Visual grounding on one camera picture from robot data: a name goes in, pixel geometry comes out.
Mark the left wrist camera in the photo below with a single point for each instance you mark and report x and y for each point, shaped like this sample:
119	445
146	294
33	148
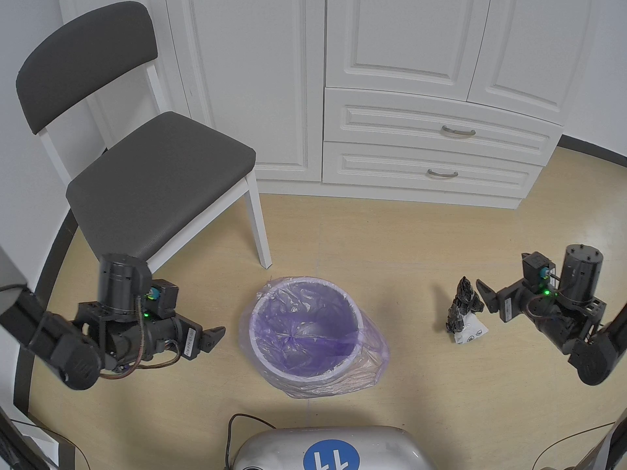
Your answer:
164	299

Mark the white wardrobe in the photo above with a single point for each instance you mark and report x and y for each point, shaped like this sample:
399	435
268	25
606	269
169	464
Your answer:
401	27

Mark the purple plastic bag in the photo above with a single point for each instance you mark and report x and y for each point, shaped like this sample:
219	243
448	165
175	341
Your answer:
303	331

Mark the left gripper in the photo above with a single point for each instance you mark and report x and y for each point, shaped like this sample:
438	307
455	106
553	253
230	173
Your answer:
152	336

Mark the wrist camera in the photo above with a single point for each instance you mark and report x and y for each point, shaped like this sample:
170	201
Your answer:
164	299
536	270

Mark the white printed wrapper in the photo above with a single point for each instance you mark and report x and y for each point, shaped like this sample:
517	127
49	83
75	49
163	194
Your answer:
472	333

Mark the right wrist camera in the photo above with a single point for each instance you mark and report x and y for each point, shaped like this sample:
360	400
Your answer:
536	270

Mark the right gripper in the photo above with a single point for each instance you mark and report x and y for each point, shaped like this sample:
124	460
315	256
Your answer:
539	316

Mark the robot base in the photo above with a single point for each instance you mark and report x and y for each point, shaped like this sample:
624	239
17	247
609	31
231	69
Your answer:
294	448

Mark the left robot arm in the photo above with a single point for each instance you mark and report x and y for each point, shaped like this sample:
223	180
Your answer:
73	350

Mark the white trash bin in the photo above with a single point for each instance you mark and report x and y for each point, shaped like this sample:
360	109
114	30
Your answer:
252	328

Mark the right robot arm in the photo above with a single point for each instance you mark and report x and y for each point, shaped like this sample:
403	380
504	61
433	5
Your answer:
583	272

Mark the crumpled black plastic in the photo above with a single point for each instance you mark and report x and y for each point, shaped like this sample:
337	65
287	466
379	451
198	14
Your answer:
463	301

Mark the grey and white chair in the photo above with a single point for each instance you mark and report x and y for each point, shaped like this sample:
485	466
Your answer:
88	57

